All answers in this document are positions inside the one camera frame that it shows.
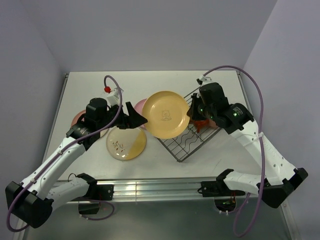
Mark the yellow plastic plate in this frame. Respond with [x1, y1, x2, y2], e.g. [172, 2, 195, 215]
[142, 91, 190, 139]

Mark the orange black mug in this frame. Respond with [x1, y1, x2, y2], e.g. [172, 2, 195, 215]
[190, 119, 209, 133]

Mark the dark wire dish rack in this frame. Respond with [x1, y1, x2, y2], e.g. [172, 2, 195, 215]
[156, 87, 223, 163]

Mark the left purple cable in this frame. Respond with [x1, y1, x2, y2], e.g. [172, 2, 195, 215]
[6, 74, 124, 233]

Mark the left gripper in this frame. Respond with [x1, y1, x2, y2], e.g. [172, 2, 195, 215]
[97, 101, 147, 131]

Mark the pink plastic plate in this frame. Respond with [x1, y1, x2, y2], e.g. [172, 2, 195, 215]
[134, 98, 147, 116]

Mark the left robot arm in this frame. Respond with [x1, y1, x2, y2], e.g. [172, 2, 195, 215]
[5, 97, 148, 232]

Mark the aluminium mounting rail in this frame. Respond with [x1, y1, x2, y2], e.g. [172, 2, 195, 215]
[52, 176, 247, 205]

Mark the purple cable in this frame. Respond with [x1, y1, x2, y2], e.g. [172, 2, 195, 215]
[6, 74, 124, 233]
[202, 65, 266, 238]

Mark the salmon pink cup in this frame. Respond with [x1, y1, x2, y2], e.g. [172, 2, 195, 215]
[208, 119, 219, 129]

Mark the cream pink floral plate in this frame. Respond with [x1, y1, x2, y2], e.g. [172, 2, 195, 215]
[70, 109, 108, 138]

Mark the cream yellow floral plate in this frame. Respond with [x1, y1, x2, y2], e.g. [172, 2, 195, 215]
[106, 127, 147, 161]

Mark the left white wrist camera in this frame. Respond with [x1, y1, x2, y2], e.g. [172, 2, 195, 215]
[103, 86, 120, 107]

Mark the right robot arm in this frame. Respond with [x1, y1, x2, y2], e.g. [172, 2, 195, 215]
[187, 82, 308, 209]

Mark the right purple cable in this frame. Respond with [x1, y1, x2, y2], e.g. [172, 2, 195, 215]
[202, 65, 266, 238]

